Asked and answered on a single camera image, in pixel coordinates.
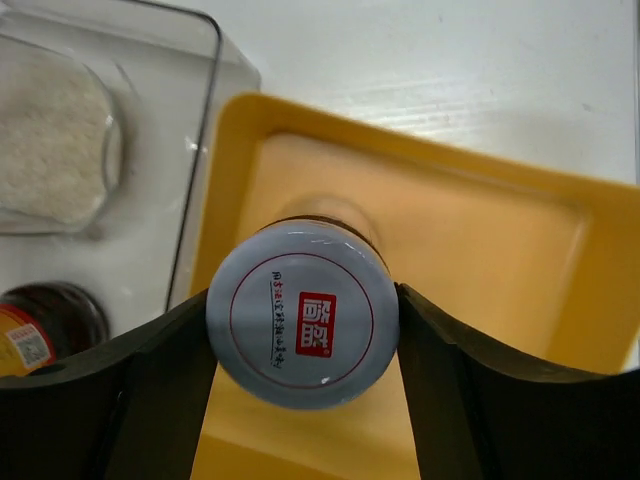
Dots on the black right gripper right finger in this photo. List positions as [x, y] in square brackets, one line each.
[481, 409]

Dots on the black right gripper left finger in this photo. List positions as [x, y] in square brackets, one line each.
[131, 408]

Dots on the red-capped dark sauce bottle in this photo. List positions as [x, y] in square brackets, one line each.
[44, 322]

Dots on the silver-lid small jar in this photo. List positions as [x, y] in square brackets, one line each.
[304, 313]

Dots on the glass jar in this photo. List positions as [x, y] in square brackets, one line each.
[62, 141]

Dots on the yellow plastic bin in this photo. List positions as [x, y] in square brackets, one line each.
[545, 262]

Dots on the clear plastic bin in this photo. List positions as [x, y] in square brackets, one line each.
[169, 70]

